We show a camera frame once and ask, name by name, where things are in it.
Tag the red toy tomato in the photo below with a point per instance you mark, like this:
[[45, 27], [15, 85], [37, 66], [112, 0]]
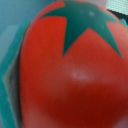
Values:
[[74, 68]]

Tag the teal grey gripper finger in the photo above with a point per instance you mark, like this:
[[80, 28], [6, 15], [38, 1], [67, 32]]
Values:
[[10, 47]]

